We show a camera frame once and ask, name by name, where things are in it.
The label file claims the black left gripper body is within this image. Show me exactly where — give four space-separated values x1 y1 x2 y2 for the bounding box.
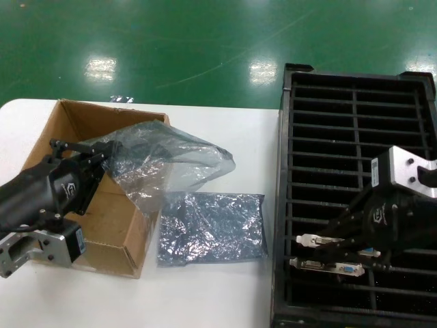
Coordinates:
0 155 105 229

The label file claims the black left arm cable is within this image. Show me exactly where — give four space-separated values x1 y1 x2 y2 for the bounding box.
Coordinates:
0 211 64 236

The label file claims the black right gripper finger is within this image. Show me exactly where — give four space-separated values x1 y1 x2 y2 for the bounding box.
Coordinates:
319 204 371 242
312 238 369 266

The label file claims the brown cardboard box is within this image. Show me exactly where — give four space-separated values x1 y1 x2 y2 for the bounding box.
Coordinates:
20 98 171 279

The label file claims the graphics card with silver bracket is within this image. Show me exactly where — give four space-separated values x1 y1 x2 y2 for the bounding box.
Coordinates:
296 233 382 259

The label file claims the flat crinkled antistatic bag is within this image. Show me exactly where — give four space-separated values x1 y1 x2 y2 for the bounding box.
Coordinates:
156 191 270 269

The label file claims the black slotted plastic container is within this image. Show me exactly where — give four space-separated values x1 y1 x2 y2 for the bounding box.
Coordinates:
271 63 437 328

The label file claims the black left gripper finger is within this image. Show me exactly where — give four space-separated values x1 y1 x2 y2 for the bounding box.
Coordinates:
50 138 119 158
80 151 108 174

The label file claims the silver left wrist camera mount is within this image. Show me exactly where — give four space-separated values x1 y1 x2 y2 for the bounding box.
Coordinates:
0 218 85 279

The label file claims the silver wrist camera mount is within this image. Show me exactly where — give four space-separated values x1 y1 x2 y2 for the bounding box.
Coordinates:
0 218 85 279
370 146 437 199

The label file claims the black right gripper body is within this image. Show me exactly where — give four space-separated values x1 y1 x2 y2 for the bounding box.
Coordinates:
361 189 437 256

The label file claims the translucent grey antistatic bag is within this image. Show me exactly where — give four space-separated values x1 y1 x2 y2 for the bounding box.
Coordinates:
102 119 237 218

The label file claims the graphics card with blue port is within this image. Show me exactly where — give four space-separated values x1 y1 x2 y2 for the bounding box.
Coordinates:
289 258 365 284

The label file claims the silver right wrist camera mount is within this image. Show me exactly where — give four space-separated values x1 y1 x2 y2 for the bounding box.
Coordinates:
370 146 437 199

